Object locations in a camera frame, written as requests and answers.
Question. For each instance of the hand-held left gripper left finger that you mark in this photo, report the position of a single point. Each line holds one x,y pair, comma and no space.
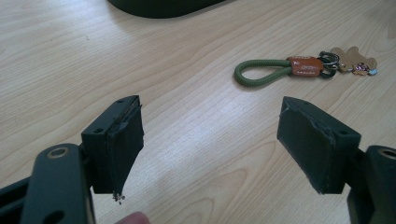
115,149

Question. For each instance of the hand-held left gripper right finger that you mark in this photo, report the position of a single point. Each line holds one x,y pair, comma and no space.
311,149

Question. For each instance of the dark rounded object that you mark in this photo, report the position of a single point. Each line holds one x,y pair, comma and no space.
162,6

